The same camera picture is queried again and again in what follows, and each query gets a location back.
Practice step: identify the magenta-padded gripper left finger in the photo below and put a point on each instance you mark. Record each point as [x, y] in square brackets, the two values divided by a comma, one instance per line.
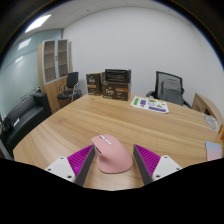
[79, 161]

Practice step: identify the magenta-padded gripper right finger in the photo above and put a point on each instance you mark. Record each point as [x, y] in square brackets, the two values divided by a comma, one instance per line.
[149, 160]

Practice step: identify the pink computer mouse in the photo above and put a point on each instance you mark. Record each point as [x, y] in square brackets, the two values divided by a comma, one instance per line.
[111, 155]

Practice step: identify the pink and blue mouse pad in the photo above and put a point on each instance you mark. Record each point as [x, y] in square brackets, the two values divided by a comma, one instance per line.
[213, 150]

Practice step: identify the white sheet with coloured stickers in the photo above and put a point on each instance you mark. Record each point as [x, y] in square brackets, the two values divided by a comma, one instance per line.
[150, 104]

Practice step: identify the grey backpack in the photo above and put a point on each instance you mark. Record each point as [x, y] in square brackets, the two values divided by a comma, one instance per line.
[171, 91]

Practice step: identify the black leather sofa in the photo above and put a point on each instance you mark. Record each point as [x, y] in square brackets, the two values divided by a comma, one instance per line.
[23, 116]

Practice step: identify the large dark brown carton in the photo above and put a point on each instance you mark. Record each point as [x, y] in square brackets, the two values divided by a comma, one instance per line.
[116, 91]

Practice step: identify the black visitor chair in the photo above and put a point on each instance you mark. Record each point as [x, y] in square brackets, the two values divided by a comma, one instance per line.
[71, 85]

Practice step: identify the orange-brown cardboard box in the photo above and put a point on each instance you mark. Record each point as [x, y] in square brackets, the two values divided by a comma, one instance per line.
[221, 131]

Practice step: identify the small dark brown carton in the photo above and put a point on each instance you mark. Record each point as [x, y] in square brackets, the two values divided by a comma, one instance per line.
[94, 84]

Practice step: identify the wooden cabinet with glass doors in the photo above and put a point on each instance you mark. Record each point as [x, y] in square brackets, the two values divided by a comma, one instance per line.
[51, 86]

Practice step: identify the black mesh office chair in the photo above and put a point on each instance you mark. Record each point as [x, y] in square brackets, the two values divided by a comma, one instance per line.
[166, 76]

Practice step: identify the black tray box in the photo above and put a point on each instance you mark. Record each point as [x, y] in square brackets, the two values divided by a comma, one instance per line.
[117, 75]

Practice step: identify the rectangular ceiling light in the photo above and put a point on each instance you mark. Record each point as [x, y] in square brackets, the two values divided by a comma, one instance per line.
[37, 23]

